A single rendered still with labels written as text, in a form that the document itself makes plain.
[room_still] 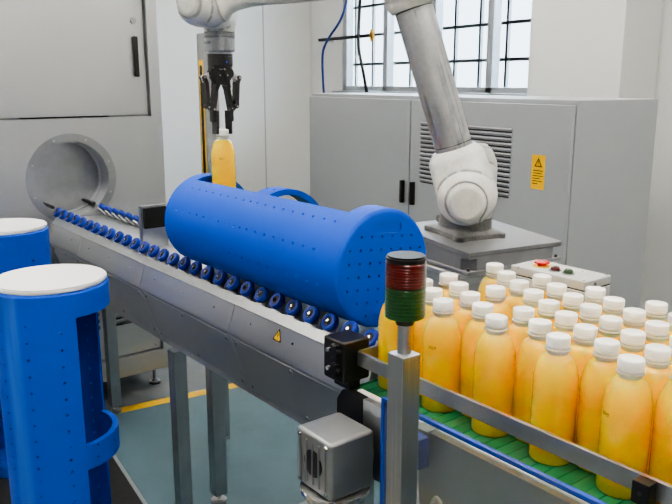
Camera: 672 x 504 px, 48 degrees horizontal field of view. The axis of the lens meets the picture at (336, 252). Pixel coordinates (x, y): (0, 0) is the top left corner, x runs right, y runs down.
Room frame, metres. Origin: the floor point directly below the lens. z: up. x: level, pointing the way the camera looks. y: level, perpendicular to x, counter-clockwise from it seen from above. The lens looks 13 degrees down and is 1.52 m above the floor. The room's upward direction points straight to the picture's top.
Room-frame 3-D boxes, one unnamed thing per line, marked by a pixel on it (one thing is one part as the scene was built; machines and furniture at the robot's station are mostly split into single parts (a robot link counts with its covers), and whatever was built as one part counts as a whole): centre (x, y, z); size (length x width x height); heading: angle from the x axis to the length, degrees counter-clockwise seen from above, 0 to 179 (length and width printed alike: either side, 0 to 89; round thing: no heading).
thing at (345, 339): (1.50, -0.03, 0.95); 0.10 x 0.07 x 0.10; 128
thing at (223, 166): (2.31, 0.34, 1.26); 0.07 x 0.07 x 0.20
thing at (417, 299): (1.13, -0.11, 1.18); 0.06 x 0.06 x 0.05
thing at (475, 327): (1.35, -0.27, 1.00); 0.07 x 0.07 x 0.20
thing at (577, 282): (1.67, -0.51, 1.05); 0.20 x 0.10 x 0.10; 38
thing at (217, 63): (2.31, 0.34, 1.55); 0.08 x 0.07 x 0.09; 128
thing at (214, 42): (2.31, 0.34, 1.63); 0.09 x 0.09 x 0.06
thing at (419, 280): (1.13, -0.11, 1.23); 0.06 x 0.06 x 0.04
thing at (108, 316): (3.30, 1.04, 0.31); 0.06 x 0.06 x 0.63; 38
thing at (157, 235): (2.71, 0.66, 1.00); 0.10 x 0.04 x 0.15; 128
